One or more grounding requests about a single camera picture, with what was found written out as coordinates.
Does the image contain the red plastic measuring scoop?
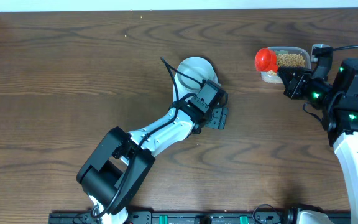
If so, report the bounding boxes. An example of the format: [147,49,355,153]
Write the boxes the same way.
[254,48,278,73]

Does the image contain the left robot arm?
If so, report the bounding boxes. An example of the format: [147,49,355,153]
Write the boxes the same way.
[76,80,228,223]

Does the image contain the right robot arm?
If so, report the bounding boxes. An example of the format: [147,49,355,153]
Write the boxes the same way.
[278,58,358,223]

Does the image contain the white digital kitchen scale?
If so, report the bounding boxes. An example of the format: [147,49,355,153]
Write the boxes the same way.
[174,68,221,99]

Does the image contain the grey plastic bowl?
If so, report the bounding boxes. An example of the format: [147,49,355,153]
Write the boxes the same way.
[175,57,219,94]

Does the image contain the soybeans in container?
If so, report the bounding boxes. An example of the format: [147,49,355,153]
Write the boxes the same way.
[264,53,306,76]

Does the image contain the clear plastic container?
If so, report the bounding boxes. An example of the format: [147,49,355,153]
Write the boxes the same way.
[259,46,312,84]

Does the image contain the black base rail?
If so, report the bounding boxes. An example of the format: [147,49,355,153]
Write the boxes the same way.
[48,210,354,224]

